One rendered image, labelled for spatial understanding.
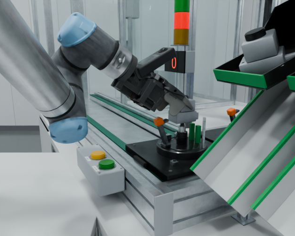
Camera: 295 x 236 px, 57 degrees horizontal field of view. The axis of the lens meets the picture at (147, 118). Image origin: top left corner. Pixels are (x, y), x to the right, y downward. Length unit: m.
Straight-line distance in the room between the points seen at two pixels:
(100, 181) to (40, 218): 0.16
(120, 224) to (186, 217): 0.15
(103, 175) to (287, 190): 0.39
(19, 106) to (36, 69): 4.25
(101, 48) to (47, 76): 0.16
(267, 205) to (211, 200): 0.23
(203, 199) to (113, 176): 0.22
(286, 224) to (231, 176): 0.13
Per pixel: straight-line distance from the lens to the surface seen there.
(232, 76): 0.48
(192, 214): 0.65
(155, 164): 0.68
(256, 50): 0.45
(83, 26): 0.58
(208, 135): 0.92
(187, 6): 0.94
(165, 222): 0.61
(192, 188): 0.61
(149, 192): 0.58
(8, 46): 0.41
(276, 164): 0.47
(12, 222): 0.74
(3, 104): 4.81
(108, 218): 0.68
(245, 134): 0.58
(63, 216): 0.72
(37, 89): 0.47
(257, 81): 0.43
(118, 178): 0.69
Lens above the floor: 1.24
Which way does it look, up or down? 14 degrees down
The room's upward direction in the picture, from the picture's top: straight up
